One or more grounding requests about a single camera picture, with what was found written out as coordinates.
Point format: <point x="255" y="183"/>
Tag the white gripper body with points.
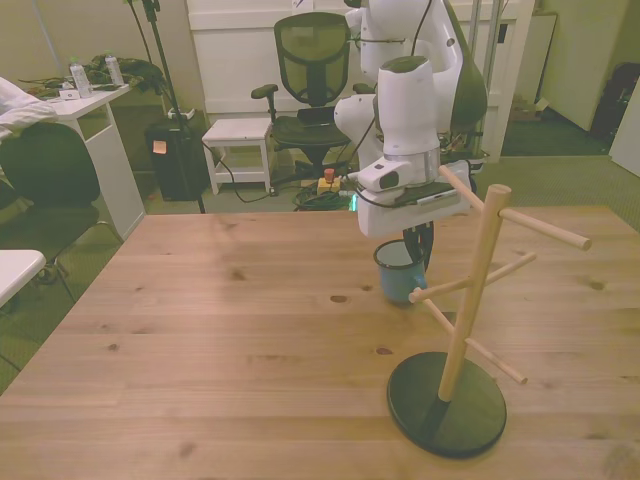
<point x="390" y="222"/>

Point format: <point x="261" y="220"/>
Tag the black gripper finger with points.
<point x="411" y="245"/>
<point x="428" y="247"/>

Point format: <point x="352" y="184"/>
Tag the blue enamel mug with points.
<point x="395" y="285"/>

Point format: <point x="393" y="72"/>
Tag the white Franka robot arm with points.
<point x="405" y="110"/>

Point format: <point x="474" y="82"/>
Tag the wooden mug tree black base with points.
<point x="472" y="300"/>

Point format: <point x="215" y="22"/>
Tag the yellow emergency stop button box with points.
<point x="329" y="186"/>

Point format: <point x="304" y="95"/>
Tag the black laptop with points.
<point x="315" y="116"/>

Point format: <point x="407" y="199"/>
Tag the cardboard box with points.
<point x="525" y="112"/>

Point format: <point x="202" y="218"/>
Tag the black mesh office chair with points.
<point x="312" y="60"/>

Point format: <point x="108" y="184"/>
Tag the small white side table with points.
<point x="235" y="129"/>

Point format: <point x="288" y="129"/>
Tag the aluminium pole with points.
<point x="492" y="50"/>

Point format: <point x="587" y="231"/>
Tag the black box-shaped case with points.
<point x="175" y="170"/>

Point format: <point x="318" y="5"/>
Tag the leaning white board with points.
<point x="565" y="70"/>

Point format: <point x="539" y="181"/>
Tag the large white panel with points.
<point x="627" y="140"/>

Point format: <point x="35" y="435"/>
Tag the orange sticky note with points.
<point x="160" y="147"/>

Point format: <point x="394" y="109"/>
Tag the white desk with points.
<point x="120" y="165"/>

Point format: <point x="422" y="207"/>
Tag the black tripod stand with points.
<point x="163" y="60"/>

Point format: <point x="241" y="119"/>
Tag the camouflage cloth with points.
<point x="137" y="70"/>

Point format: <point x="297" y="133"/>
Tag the clear plastic water bottle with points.
<point x="113" y="70"/>
<point x="80" y="80"/>

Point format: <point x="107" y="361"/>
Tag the black padded chair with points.
<point x="50" y="165"/>

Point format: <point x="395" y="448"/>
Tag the small white box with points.
<point x="68" y="94"/>

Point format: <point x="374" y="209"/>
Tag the white table corner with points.
<point x="17" y="270"/>

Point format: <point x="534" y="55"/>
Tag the person's arm white sleeve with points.
<point x="22" y="107"/>

